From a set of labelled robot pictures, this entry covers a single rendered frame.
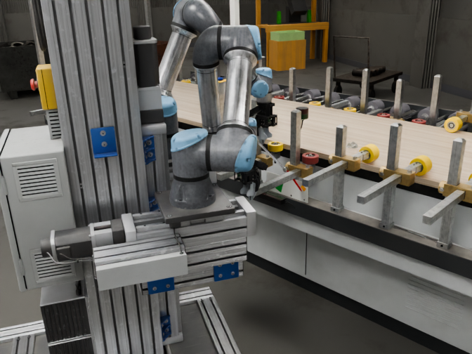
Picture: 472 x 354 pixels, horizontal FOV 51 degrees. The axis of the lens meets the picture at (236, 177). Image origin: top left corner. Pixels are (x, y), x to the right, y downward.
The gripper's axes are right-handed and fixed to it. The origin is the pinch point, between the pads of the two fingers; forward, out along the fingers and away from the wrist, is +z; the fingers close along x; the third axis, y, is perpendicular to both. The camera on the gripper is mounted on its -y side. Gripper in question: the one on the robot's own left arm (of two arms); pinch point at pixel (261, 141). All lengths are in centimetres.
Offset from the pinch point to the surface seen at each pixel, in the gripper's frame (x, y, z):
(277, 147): 15.7, -3.2, 7.5
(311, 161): 11.9, 21.5, 8.6
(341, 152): 6.1, 41.2, -1.4
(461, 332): 28, 95, 79
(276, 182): -12.9, 20.2, 12.2
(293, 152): 6.0, 15.3, 3.8
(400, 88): 115, 13, -9
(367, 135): 63, 22, 8
